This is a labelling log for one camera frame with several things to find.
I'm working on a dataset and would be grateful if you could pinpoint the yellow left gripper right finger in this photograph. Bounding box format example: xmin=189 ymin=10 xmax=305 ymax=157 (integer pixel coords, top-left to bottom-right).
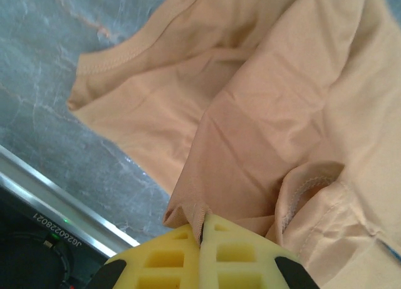
xmin=199 ymin=213 xmax=321 ymax=289

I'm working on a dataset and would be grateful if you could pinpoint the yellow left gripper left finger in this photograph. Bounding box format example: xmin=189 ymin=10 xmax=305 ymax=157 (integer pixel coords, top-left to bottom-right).
xmin=86 ymin=223 xmax=203 ymax=289

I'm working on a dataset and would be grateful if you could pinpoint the orange printed t-shirt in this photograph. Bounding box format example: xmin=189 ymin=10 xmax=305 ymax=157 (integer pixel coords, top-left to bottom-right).
xmin=66 ymin=0 xmax=401 ymax=289

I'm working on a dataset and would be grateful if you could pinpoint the aluminium cross rail beam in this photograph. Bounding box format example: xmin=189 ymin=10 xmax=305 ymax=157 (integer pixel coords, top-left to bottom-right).
xmin=0 ymin=144 xmax=140 ymax=259

